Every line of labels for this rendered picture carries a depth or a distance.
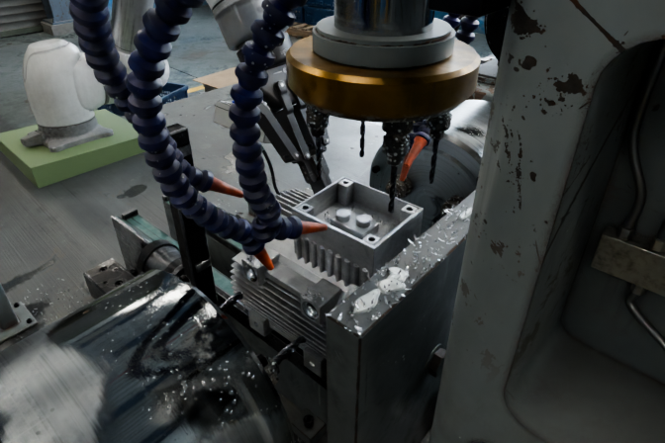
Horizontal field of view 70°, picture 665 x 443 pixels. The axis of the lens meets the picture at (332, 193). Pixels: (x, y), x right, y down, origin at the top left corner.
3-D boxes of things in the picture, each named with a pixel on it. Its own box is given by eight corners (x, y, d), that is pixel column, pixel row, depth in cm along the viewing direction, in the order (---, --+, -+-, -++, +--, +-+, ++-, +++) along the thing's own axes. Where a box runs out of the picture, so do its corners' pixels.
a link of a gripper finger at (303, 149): (284, 78, 64) (276, 81, 63) (315, 156, 65) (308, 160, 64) (268, 87, 67) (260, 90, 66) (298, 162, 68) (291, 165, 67)
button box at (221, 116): (287, 143, 103) (292, 120, 101) (262, 143, 97) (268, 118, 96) (236, 123, 112) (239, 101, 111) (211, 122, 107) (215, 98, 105)
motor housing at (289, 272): (424, 321, 71) (438, 216, 61) (344, 411, 58) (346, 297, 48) (322, 265, 82) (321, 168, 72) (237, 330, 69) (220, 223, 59)
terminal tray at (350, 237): (419, 254, 60) (425, 207, 56) (369, 301, 53) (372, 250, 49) (344, 220, 67) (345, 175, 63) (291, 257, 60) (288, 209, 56)
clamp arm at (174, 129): (222, 305, 63) (192, 128, 50) (203, 317, 61) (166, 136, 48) (206, 293, 65) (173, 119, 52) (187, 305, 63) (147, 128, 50)
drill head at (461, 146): (561, 213, 96) (597, 94, 83) (478, 312, 73) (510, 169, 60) (450, 173, 110) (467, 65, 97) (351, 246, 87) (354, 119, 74)
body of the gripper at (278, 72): (251, 37, 59) (281, 108, 60) (300, 25, 64) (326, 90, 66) (223, 57, 64) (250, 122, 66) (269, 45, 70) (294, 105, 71)
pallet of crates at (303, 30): (369, 31, 619) (371, -36, 577) (332, 44, 563) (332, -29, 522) (297, 20, 678) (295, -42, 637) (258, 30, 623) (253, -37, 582)
